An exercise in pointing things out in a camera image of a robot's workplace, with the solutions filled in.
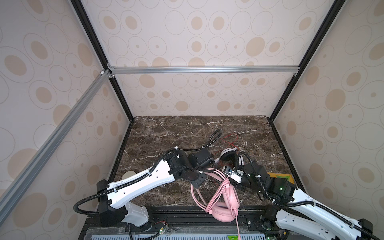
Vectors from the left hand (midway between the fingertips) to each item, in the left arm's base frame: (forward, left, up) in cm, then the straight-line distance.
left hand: (202, 179), depth 66 cm
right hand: (+6, -15, -6) cm, 17 cm away
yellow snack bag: (+10, -52, -21) cm, 56 cm away
